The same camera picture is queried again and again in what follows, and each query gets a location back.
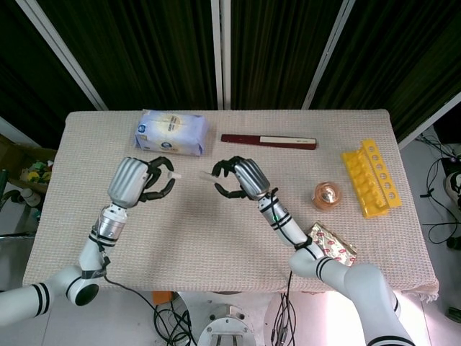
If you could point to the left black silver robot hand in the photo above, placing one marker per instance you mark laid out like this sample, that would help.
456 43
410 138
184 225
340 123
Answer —
127 180

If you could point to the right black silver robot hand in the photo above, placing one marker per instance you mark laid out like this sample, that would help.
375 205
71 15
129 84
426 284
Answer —
252 176

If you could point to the clear glass tube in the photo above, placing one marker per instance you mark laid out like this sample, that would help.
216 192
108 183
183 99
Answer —
207 176

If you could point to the small white cork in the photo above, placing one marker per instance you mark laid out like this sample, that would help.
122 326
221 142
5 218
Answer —
175 175

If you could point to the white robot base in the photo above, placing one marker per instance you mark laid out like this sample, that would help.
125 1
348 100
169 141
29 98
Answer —
227 324

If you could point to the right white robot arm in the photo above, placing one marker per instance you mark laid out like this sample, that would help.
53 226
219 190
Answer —
360 284

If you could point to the yellow plastic tray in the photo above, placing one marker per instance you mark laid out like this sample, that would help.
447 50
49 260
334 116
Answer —
367 180

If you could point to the dark red folded fan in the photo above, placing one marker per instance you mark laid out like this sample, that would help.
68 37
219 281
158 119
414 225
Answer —
252 140

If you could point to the blue tissue pack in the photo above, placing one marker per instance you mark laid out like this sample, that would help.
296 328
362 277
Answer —
173 131

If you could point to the clear jar of rubber bands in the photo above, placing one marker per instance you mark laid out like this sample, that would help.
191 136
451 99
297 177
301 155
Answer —
326 196

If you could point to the beige waffle tablecloth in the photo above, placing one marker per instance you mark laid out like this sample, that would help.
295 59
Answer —
201 234

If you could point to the small white bottle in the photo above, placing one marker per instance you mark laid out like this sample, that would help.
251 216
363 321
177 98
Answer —
30 197

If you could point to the gold foil snack package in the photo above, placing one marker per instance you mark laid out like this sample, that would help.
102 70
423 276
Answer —
333 243

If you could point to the cardboard box of toys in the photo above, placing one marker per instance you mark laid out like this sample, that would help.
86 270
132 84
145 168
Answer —
14 158

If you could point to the orange block under table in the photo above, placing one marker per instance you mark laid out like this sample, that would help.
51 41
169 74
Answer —
162 298

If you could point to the dark green partition panel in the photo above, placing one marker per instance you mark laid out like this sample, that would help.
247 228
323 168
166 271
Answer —
21 72
273 54
396 54
144 54

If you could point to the black white device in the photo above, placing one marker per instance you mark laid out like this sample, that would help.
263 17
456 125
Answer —
454 187

